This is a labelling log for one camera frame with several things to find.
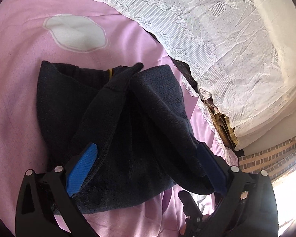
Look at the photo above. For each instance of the white lace cover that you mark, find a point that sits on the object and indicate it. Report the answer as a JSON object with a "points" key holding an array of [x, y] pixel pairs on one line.
{"points": [[241, 53]]}

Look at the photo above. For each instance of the checked curtain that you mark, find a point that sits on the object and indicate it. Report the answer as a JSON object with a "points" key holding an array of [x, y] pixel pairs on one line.
{"points": [[278, 161]]}

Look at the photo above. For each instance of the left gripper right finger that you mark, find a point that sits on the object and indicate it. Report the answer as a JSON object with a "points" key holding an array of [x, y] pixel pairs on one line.
{"points": [[247, 206]]}

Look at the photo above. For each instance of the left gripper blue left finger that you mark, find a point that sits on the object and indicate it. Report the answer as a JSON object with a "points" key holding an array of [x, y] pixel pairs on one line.
{"points": [[45, 205]]}

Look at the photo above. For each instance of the navy knit school cardigan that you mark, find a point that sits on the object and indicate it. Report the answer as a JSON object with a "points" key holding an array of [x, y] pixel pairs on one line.
{"points": [[136, 117]]}

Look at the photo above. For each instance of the pink satin bedspread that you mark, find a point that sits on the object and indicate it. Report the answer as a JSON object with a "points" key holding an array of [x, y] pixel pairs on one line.
{"points": [[89, 35]]}

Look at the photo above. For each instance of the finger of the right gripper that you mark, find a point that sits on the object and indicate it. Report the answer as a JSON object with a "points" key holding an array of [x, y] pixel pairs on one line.
{"points": [[190, 208]]}

